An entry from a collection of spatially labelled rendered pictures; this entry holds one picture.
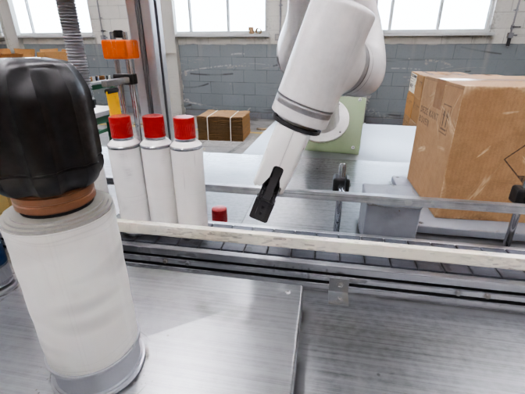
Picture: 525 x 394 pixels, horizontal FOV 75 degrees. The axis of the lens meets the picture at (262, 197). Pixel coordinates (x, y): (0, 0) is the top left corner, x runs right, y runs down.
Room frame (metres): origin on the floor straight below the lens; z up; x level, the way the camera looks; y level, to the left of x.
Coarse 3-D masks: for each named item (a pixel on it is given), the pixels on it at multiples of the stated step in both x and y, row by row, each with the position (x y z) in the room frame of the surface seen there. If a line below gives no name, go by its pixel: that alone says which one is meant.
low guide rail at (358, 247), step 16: (128, 224) 0.51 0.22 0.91; (144, 224) 0.50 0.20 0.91; (160, 224) 0.50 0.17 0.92; (176, 224) 0.50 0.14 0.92; (224, 240) 0.48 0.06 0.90; (240, 240) 0.47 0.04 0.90; (256, 240) 0.47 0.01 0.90; (272, 240) 0.46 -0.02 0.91; (288, 240) 0.46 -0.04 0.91; (304, 240) 0.46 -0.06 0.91; (320, 240) 0.45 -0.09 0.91; (336, 240) 0.45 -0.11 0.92; (352, 240) 0.45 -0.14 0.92; (384, 256) 0.43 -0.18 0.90; (400, 256) 0.43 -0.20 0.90; (416, 256) 0.43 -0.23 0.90; (432, 256) 0.42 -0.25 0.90; (448, 256) 0.42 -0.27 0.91; (464, 256) 0.41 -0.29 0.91; (480, 256) 0.41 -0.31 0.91; (496, 256) 0.41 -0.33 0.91; (512, 256) 0.41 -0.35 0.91
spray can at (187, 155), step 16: (176, 128) 0.53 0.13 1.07; (192, 128) 0.53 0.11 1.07; (176, 144) 0.52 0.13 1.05; (192, 144) 0.52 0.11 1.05; (176, 160) 0.52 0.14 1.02; (192, 160) 0.52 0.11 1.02; (176, 176) 0.52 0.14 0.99; (192, 176) 0.52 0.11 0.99; (176, 192) 0.52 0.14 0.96; (192, 192) 0.52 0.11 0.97; (192, 208) 0.51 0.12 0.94; (192, 224) 0.51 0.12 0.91
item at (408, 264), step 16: (208, 224) 0.56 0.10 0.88; (224, 224) 0.56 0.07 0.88; (128, 240) 0.51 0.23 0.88; (144, 240) 0.51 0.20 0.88; (160, 240) 0.51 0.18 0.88; (176, 240) 0.51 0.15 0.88; (192, 240) 0.51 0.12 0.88; (208, 240) 0.51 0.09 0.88; (368, 240) 0.51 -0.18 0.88; (384, 240) 0.51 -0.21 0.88; (400, 240) 0.51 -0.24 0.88; (288, 256) 0.46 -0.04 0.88; (304, 256) 0.46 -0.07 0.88; (320, 256) 0.46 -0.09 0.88; (336, 256) 0.46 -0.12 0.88; (352, 256) 0.46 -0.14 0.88; (368, 256) 0.46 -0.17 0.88; (448, 272) 0.42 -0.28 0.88; (464, 272) 0.42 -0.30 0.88; (480, 272) 0.42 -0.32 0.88; (496, 272) 0.42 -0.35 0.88; (512, 272) 0.42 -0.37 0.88
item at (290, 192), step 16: (224, 192) 0.56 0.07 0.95; (240, 192) 0.55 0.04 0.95; (256, 192) 0.55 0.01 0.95; (288, 192) 0.54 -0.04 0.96; (304, 192) 0.53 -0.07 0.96; (320, 192) 0.53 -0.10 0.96; (336, 192) 0.52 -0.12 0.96; (352, 192) 0.52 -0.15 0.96; (448, 208) 0.49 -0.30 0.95; (464, 208) 0.49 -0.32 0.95; (480, 208) 0.48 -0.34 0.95; (496, 208) 0.48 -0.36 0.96; (512, 208) 0.47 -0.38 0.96
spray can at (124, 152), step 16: (112, 128) 0.53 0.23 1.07; (128, 128) 0.54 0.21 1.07; (112, 144) 0.53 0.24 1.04; (128, 144) 0.53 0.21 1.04; (112, 160) 0.52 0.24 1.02; (128, 160) 0.52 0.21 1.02; (112, 176) 0.53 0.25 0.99; (128, 176) 0.52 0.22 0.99; (144, 176) 0.54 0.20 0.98; (128, 192) 0.52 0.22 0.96; (144, 192) 0.54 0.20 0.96; (128, 208) 0.52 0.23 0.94; (144, 208) 0.53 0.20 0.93
